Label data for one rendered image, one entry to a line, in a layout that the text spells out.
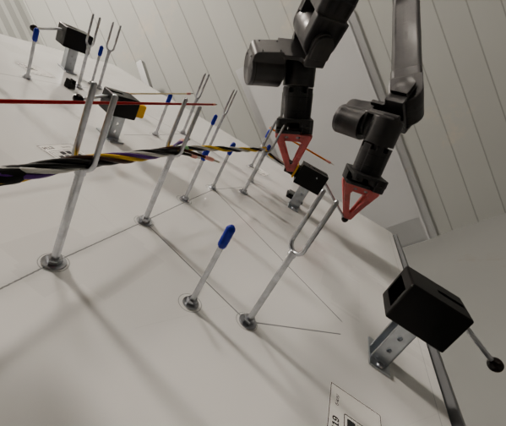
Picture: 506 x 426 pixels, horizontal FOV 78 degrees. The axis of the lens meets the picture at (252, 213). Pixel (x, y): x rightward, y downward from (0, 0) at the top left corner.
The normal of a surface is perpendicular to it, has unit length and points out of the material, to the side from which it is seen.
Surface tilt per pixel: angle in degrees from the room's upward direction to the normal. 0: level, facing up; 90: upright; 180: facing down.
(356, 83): 90
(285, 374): 53
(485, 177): 90
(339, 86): 90
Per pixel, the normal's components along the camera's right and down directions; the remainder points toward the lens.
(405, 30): -0.47, -0.47
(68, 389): 0.46, -0.81
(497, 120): -0.22, 0.20
